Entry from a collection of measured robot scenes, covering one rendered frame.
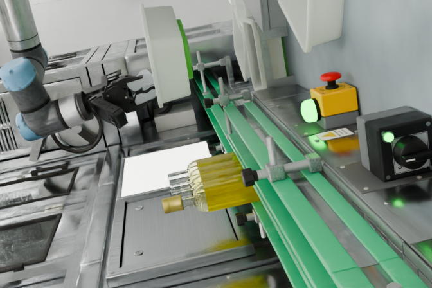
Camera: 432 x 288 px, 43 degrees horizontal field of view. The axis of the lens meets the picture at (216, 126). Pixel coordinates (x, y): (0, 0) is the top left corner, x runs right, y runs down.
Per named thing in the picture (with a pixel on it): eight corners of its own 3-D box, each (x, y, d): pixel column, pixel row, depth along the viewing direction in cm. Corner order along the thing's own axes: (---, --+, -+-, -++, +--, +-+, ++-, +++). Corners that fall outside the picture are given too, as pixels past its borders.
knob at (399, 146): (425, 162, 76) (437, 170, 73) (394, 169, 76) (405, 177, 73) (422, 132, 75) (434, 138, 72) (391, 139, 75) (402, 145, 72)
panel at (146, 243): (210, 146, 212) (123, 164, 210) (209, 138, 212) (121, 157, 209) (256, 254, 126) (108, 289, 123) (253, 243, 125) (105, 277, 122)
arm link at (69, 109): (57, 108, 127) (72, 135, 131) (76, 101, 126) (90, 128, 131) (59, 92, 133) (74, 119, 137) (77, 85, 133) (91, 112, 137)
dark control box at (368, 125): (413, 153, 85) (361, 165, 84) (409, 104, 83) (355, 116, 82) (441, 171, 77) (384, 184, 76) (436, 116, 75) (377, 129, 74)
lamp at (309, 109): (315, 117, 109) (300, 121, 109) (312, 96, 108) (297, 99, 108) (322, 123, 105) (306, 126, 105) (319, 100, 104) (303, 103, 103)
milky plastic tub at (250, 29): (280, 85, 170) (253, 90, 169) (269, 11, 164) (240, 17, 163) (295, 95, 153) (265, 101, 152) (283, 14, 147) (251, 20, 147)
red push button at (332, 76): (319, 90, 108) (317, 73, 107) (339, 86, 108) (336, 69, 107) (325, 94, 104) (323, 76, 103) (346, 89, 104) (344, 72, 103)
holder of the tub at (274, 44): (285, 101, 171) (260, 106, 170) (270, 12, 164) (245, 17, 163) (299, 113, 155) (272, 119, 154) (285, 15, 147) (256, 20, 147)
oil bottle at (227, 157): (267, 164, 146) (188, 181, 145) (264, 144, 145) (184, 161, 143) (272, 170, 141) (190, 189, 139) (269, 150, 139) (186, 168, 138)
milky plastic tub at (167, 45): (175, -7, 130) (138, 0, 129) (188, 34, 112) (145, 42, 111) (185, 58, 140) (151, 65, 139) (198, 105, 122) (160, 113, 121)
